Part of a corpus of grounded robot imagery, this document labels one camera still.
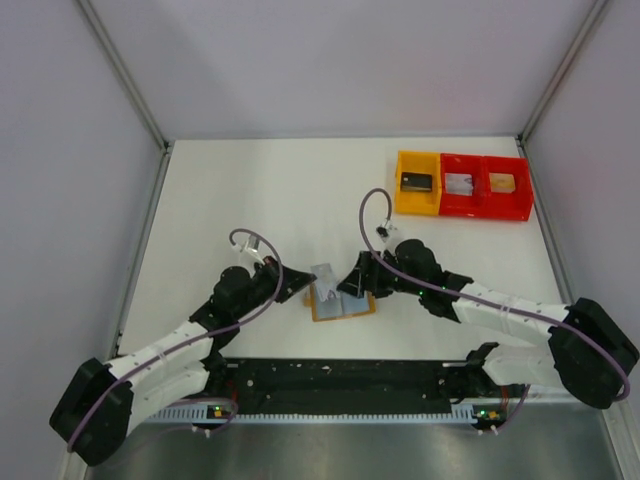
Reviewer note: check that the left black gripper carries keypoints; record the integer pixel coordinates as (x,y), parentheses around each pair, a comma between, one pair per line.
(294,280)

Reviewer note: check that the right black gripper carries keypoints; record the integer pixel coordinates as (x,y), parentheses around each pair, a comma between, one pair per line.
(362,277)

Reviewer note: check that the silver card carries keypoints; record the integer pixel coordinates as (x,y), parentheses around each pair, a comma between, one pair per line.
(325,284)

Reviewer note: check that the yellow leather card holder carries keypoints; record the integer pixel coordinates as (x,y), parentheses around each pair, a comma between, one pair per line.
(338,308)

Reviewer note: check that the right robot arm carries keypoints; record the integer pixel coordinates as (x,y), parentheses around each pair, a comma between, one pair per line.
(576,347)

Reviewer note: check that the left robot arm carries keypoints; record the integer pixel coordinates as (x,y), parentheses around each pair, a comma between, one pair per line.
(106,401)

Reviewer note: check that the black card in bin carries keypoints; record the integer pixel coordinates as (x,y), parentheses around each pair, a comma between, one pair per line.
(416,182)

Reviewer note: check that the gold card in bin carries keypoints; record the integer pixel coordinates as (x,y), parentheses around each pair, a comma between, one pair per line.
(503,183)

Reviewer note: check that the yellow plastic bin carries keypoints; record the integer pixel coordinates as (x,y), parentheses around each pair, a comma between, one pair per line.
(416,203)

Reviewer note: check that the middle red plastic bin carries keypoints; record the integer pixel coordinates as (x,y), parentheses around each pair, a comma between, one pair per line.
(463,185)

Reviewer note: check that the red plastic bin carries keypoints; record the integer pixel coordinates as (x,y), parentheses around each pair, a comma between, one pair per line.
(515,205)
(463,185)

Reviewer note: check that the right red plastic bin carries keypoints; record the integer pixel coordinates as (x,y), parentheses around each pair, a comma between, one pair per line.
(515,205)

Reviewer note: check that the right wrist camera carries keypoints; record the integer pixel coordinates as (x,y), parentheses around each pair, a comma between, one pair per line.
(386,231)

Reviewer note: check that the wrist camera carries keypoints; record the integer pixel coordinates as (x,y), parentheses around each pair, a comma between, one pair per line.
(386,231)
(248,250)

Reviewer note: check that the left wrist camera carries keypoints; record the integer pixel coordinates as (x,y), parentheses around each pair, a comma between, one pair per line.
(248,250)

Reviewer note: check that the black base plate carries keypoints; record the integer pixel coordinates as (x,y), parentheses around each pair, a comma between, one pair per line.
(346,387)

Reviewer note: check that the grey slotted cable duct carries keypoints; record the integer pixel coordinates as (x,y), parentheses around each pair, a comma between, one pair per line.
(204,414)

